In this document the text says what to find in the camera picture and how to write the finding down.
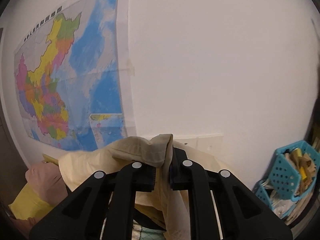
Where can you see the colourful wall map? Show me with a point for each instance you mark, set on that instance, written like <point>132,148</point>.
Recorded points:
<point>72,76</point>

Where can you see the cream yellow shirt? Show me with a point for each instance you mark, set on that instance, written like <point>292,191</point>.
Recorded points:
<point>163,205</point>

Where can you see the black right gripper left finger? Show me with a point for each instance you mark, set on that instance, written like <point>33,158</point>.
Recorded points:
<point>100,208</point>

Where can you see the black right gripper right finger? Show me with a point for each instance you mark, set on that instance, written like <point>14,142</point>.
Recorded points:
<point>220,205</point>

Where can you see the folded pink garment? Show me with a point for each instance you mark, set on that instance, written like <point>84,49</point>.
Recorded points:
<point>46,182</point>

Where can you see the yellow pillow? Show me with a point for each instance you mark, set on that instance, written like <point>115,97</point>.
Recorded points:
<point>30,202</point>

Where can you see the white wall socket panel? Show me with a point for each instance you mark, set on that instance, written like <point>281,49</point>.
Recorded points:
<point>189,141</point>

